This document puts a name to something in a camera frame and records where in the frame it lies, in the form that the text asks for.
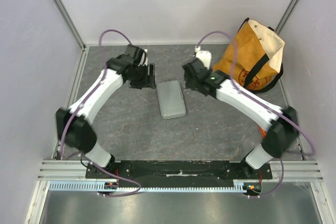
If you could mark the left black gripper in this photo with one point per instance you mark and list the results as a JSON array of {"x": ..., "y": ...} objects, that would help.
[{"x": 149, "y": 82}]

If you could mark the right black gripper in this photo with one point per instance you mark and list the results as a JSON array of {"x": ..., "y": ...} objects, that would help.
[{"x": 191, "y": 76}]

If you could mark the grey plastic tool case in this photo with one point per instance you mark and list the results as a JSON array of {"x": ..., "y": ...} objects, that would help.
[{"x": 171, "y": 101}]

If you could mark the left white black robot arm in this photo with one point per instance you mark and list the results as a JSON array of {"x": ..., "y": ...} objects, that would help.
[{"x": 74, "y": 124}]

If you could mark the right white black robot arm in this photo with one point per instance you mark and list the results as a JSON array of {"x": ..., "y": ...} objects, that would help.
[{"x": 279, "y": 124}]

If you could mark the brown canvas tote bag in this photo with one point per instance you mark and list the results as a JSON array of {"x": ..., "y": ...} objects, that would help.
[{"x": 259, "y": 63}]

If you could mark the orange printed box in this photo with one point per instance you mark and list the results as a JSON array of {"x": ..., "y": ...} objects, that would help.
[{"x": 263, "y": 133}]

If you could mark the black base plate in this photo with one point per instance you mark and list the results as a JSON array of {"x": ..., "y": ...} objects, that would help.
[{"x": 136, "y": 170}]

